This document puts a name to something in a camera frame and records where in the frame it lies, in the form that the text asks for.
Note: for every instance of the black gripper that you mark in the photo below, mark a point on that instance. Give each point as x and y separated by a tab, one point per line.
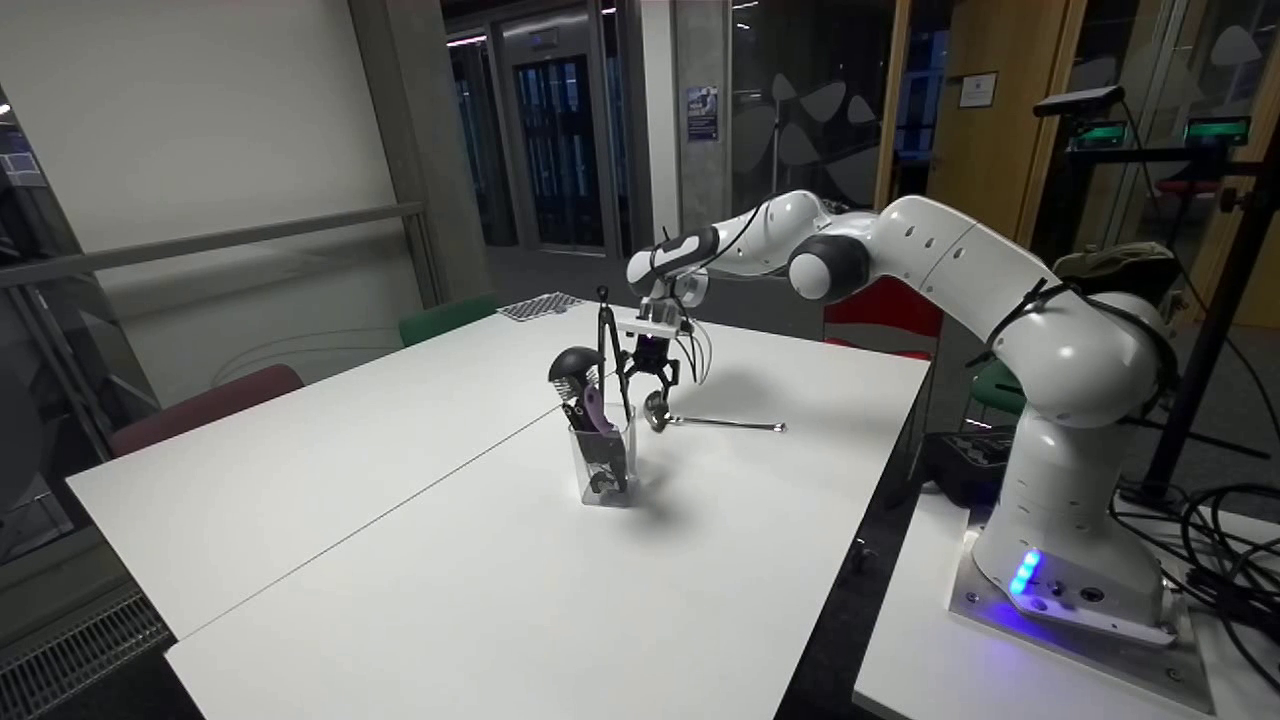
651	354

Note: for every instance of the metal ladle spoon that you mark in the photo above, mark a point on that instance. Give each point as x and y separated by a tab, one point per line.
658	409

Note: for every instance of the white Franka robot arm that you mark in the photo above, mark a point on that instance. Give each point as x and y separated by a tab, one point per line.
1064	363

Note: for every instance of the long thin dark utensil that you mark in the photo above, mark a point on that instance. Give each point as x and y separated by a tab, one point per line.
608	348

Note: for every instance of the black plastic ladle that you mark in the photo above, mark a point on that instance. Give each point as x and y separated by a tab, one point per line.
573	363

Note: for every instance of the black patterned keyboard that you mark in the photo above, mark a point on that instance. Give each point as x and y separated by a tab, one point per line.
542	307

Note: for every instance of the green chair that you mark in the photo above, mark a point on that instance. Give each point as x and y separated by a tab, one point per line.
993	388
444	318

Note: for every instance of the glass double door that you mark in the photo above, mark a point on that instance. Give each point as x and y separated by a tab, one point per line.
553	134

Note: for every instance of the small poster on pillar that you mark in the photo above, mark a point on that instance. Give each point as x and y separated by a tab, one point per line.
703	112

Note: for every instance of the black control box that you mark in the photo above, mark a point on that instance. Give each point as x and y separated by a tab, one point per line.
963	462

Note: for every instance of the white paper door sign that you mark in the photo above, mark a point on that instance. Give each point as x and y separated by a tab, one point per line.
977	90

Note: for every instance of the dark red chair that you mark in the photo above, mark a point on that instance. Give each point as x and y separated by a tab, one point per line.
202	407

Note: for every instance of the grey metal handrail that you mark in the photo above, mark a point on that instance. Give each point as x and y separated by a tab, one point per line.
202	244

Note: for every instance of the olive backpack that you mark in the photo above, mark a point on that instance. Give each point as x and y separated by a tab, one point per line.
1112	267

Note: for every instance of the green glowing sign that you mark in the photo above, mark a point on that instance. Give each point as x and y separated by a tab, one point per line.
1104	134
1218	129

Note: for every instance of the floor vent grate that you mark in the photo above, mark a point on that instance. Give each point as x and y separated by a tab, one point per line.
75	652

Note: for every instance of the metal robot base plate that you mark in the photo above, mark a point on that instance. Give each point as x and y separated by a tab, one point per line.
1085	642

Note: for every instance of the black stereo camera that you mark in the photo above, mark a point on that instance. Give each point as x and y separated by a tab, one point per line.
1079	98

